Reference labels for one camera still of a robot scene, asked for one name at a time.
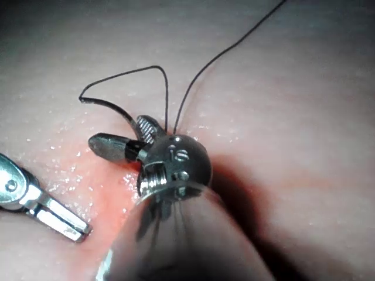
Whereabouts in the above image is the tissue pad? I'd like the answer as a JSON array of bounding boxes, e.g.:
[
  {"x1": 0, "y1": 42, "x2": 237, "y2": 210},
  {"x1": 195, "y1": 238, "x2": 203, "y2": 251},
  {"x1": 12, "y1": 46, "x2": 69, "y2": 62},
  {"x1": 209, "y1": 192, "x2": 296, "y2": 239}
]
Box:
[{"x1": 0, "y1": 0, "x2": 375, "y2": 281}]

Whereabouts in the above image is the curved steel needle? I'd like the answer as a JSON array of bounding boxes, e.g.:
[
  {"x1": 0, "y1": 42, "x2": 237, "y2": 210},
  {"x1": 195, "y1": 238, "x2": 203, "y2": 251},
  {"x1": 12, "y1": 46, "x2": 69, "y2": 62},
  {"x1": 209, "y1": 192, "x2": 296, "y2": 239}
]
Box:
[{"x1": 79, "y1": 97, "x2": 139, "y2": 133}]

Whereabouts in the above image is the left arm needle driver jaw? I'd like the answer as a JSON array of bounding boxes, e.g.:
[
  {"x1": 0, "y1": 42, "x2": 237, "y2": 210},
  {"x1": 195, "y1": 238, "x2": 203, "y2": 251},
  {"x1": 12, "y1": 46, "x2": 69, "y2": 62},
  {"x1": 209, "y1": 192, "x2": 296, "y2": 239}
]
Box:
[
  {"x1": 28, "y1": 208, "x2": 88, "y2": 244},
  {"x1": 34, "y1": 194, "x2": 93, "y2": 235}
]

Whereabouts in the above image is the left arm needle driver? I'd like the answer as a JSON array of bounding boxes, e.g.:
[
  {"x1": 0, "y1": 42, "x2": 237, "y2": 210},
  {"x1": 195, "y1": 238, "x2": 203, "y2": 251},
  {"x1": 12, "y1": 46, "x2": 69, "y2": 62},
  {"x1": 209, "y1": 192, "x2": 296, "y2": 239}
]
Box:
[{"x1": 0, "y1": 152, "x2": 42, "y2": 214}]

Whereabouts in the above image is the right arm needle driver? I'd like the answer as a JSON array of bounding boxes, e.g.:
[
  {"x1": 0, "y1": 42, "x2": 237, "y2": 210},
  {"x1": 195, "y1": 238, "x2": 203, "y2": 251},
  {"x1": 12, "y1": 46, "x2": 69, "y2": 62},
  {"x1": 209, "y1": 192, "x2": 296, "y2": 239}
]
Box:
[{"x1": 135, "y1": 133, "x2": 213, "y2": 203}]

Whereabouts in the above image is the right arm needle driver jaw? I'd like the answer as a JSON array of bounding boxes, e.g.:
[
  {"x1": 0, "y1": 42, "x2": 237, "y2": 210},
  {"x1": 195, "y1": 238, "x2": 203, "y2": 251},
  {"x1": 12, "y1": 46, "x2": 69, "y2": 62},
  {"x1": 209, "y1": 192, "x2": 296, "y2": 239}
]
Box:
[
  {"x1": 135, "y1": 115, "x2": 168, "y2": 146},
  {"x1": 88, "y1": 132, "x2": 147, "y2": 164}
]

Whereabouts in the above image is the black thread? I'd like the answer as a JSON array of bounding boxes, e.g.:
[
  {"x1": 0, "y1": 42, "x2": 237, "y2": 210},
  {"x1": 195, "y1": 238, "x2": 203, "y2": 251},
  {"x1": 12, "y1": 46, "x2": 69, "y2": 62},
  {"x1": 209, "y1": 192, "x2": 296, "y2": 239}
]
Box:
[{"x1": 78, "y1": 0, "x2": 288, "y2": 136}]

